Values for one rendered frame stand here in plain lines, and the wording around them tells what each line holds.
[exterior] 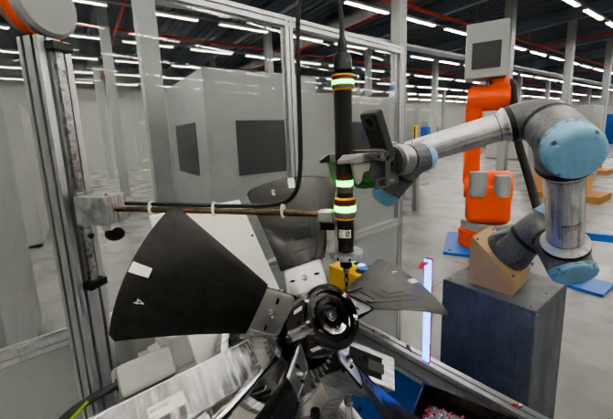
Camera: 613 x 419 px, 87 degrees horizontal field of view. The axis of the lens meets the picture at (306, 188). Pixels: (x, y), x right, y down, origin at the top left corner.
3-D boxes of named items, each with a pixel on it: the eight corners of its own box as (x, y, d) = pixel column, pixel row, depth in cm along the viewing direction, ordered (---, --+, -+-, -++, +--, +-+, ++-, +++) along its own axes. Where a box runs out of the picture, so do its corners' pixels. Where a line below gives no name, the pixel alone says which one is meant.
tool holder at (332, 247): (316, 261, 66) (315, 214, 64) (323, 248, 72) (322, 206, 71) (361, 264, 63) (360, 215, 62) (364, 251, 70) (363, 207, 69)
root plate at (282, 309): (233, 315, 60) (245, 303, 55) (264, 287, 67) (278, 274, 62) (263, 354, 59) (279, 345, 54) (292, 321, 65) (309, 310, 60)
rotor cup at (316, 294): (255, 328, 63) (284, 308, 54) (299, 284, 73) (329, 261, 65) (304, 389, 61) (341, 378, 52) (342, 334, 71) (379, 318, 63)
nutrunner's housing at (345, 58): (336, 270, 67) (330, 36, 59) (338, 263, 70) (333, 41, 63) (354, 271, 66) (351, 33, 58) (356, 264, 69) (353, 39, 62)
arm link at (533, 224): (535, 231, 115) (569, 206, 107) (551, 260, 105) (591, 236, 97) (508, 217, 113) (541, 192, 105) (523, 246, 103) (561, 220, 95)
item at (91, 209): (73, 227, 80) (67, 193, 79) (98, 220, 87) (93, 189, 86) (107, 228, 78) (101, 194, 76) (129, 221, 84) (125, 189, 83)
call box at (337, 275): (328, 290, 121) (327, 264, 119) (347, 282, 127) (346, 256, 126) (362, 307, 109) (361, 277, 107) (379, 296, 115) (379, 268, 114)
